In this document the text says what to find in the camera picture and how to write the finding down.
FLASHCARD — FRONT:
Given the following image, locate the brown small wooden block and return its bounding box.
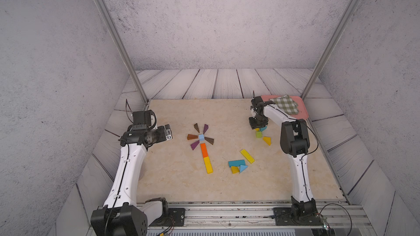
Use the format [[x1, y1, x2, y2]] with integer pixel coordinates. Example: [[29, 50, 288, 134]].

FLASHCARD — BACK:
[[187, 134, 199, 141]]

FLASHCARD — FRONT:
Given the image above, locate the yellow triangle wooden block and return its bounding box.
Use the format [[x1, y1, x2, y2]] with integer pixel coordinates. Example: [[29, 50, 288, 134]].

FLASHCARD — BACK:
[[263, 137, 272, 146]]

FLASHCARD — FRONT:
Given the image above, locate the purple rectangular wooden block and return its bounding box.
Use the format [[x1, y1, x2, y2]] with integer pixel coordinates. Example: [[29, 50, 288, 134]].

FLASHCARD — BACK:
[[190, 141, 200, 150]]

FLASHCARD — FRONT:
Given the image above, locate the orange long wooden block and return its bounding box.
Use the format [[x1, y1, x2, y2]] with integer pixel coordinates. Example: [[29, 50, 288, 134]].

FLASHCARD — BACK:
[[200, 143, 208, 158]]

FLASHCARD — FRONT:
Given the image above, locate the lime green long block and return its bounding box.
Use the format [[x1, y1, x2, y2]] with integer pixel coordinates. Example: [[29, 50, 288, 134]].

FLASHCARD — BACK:
[[240, 149, 255, 164]]

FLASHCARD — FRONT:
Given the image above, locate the brown slanted wooden block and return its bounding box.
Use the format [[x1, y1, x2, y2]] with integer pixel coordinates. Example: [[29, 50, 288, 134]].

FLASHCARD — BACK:
[[205, 137, 214, 145]]

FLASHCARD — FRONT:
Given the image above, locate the teal long wooden block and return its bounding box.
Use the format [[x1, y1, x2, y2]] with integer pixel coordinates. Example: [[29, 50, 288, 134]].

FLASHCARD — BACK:
[[228, 160, 246, 167]]

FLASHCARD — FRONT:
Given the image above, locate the light blue triangle block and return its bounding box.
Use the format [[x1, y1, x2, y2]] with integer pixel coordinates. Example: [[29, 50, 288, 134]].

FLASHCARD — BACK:
[[239, 165, 248, 173]]

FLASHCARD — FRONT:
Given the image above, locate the yellow long wooden block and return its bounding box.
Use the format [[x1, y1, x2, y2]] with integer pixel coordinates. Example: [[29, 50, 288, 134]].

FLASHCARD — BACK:
[[203, 156, 213, 174]]

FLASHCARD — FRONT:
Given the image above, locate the yellow small cube block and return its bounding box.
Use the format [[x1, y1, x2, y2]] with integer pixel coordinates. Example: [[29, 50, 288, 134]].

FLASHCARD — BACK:
[[230, 166, 240, 174]]

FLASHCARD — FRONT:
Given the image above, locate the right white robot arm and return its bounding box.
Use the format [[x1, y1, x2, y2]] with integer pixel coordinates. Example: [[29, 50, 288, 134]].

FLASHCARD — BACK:
[[249, 96, 318, 220]]

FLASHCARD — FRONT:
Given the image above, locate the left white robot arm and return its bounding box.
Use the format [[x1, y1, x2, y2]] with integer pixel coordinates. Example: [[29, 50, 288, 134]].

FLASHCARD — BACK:
[[91, 125, 172, 236]]

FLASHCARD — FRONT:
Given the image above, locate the green checkered cloth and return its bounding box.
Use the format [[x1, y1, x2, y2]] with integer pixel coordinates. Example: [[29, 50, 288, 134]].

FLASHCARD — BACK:
[[270, 95, 299, 115]]

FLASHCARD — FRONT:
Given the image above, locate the pink tray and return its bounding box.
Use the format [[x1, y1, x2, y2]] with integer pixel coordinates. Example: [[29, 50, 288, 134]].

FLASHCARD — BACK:
[[261, 95, 309, 120]]

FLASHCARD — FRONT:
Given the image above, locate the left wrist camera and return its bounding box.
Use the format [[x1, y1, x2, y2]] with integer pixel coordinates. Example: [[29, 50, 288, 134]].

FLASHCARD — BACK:
[[132, 110, 157, 130]]

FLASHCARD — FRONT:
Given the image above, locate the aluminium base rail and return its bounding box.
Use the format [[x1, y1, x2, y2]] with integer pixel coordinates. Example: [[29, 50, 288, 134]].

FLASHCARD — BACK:
[[142, 201, 376, 236]]

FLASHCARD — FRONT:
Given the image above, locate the left aluminium frame post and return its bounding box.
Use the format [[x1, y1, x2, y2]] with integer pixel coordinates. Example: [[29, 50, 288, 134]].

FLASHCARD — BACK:
[[94, 0, 149, 107]]

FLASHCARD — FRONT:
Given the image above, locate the aluminium frame post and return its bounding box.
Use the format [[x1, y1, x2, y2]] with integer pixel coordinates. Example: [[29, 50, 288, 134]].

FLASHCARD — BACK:
[[300, 0, 361, 100], [94, 0, 149, 107]]

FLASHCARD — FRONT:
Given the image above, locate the right aluminium frame post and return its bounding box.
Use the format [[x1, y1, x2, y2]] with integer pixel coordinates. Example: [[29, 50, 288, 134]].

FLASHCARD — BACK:
[[300, 0, 361, 100]]

